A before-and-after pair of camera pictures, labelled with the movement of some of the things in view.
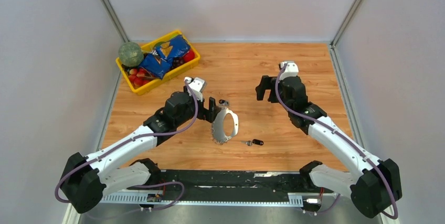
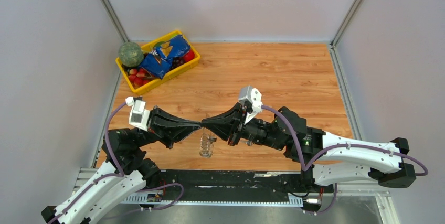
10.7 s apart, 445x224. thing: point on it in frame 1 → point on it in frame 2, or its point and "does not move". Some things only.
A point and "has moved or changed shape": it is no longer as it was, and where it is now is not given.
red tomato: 189,56 does not move
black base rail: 297,182 does not move
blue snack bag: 157,62 does not move
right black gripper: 267,83 → 230,125
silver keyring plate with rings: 219,135 has moved or changed shape
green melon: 130,54 does not move
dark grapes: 177,61 does not move
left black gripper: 209,114 → 161,124
